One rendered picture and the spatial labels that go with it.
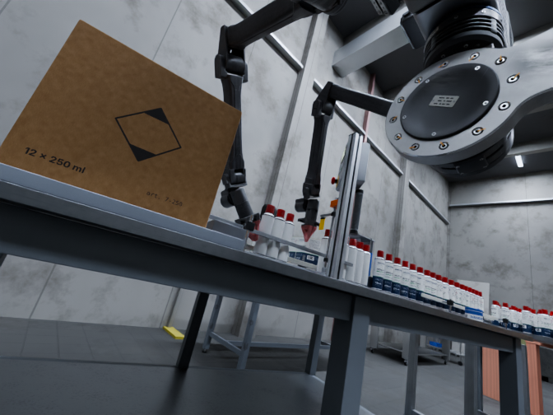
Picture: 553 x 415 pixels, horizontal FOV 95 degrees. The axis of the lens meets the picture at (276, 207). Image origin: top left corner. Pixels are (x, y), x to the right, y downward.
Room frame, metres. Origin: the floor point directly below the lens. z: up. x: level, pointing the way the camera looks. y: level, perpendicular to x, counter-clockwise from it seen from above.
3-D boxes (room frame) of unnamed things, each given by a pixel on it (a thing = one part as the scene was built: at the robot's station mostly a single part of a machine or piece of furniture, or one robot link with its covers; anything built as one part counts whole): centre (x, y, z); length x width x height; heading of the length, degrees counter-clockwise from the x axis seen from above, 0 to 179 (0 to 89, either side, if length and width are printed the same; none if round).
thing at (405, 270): (1.43, -0.79, 0.98); 0.05 x 0.05 x 0.20
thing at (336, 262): (0.98, -0.27, 1.17); 0.04 x 0.04 x 0.67; 29
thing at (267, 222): (0.99, 0.02, 0.98); 0.05 x 0.05 x 0.20
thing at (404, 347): (5.74, -3.50, 0.42); 2.33 x 0.96 x 0.84; 128
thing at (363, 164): (1.07, -0.30, 1.38); 0.17 x 0.10 x 0.19; 174
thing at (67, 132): (0.51, 0.31, 0.99); 0.30 x 0.24 x 0.27; 118
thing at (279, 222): (1.01, -0.02, 0.98); 0.05 x 0.05 x 0.20
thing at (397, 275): (1.39, -0.73, 0.98); 0.05 x 0.05 x 0.20
